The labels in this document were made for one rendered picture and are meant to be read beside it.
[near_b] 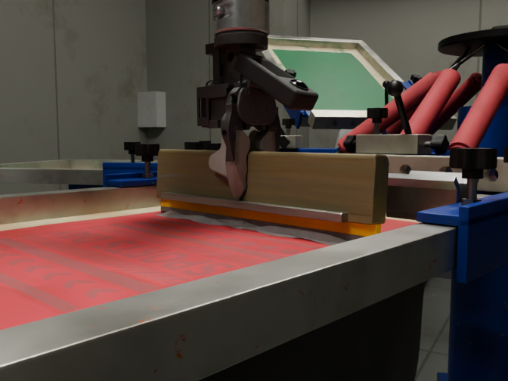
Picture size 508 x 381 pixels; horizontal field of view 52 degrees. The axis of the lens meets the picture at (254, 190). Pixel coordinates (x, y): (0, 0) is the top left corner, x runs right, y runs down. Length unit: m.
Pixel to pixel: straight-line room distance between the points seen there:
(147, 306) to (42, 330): 0.05
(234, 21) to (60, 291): 0.40
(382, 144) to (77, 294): 0.68
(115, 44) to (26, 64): 0.89
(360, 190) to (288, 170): 0.10
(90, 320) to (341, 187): 0.39
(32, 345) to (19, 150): 3.68
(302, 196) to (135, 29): 4.24
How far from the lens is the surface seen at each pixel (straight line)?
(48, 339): 0.23
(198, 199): 0.73
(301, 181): 0.62
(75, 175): 1.40
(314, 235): 0.61
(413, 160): 0.89
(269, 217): 0.66
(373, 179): 0.56
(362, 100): 2.22
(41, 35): 4.09
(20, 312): 0.39
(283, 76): 0.66
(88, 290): 0.43
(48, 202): 0.81
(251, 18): 0.69
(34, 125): 3.97
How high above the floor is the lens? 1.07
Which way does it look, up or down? 6 degrees down
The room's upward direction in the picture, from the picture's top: straight up
